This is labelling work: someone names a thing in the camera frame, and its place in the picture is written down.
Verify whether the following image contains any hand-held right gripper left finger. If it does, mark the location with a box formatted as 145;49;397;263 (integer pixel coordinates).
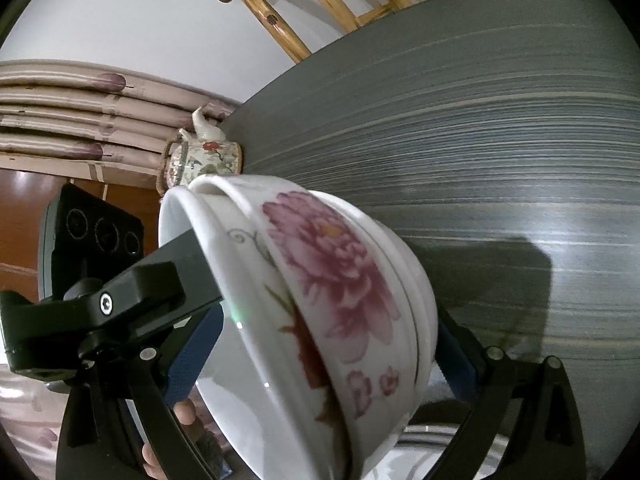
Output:
55;305;225;480

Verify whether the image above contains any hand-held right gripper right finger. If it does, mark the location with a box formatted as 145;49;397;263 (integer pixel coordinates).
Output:
436;309;587;480

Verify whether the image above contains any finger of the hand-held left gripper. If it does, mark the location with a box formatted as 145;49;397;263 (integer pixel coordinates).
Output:
65;229;224;347

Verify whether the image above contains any small white ceramic bowl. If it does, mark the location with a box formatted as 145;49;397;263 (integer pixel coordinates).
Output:
158;187;351;480

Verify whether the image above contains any large white floral bowl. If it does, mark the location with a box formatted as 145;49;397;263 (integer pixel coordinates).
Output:
189;174;423;480

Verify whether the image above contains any person's left hand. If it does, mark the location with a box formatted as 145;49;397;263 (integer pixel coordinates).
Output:
141;399;224;478

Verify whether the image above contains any pink striped curtain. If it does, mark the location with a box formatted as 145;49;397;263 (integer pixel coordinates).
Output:
0;60;241;186

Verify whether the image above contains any floral ceramic teapot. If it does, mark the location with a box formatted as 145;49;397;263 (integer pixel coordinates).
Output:
159;105;244;196

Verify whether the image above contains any pink floral cloth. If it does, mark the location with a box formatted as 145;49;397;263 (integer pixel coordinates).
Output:
0;365;71;461

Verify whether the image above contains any bamboo chair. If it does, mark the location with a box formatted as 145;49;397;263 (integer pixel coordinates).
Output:
216;0;476;63

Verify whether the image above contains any black camera device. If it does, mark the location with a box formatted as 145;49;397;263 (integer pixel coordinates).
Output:
0;167;166;281

